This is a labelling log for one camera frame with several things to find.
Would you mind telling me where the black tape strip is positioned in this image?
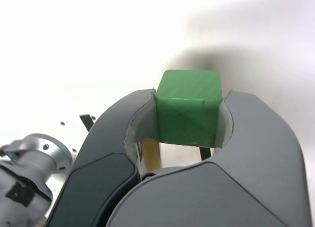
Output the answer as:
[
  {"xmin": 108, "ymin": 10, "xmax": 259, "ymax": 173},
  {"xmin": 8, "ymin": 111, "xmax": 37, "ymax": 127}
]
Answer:
[{"xmin": 79, "ymin": 113, "xmax": 95, "ymax": 133}]

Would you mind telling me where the green cube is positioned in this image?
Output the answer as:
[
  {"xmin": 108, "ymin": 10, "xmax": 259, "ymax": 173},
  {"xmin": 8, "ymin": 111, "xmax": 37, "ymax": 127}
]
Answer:
[{"xmin": 154, "ymin": 69, "xmax": 223, "ymax": 148}]

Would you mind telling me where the yellow cube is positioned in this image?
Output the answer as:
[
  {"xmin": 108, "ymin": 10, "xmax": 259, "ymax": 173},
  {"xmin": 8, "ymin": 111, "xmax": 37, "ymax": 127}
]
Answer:
[{"xmin": 144, "ymin": 138, "xmax": 160, "ymax": 170}]

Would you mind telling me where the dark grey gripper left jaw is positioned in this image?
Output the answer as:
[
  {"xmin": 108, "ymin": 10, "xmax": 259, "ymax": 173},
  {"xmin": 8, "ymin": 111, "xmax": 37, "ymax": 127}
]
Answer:
[{"xmin": 45, "ymin": 88, "xmax": 163, "ymax": 227}]

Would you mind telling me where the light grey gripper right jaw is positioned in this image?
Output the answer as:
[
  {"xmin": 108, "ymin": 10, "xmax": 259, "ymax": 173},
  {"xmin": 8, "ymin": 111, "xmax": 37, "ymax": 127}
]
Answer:
[{"xmin": 105, "ymin": 90, "xmax": 310, "ymax": 227}]

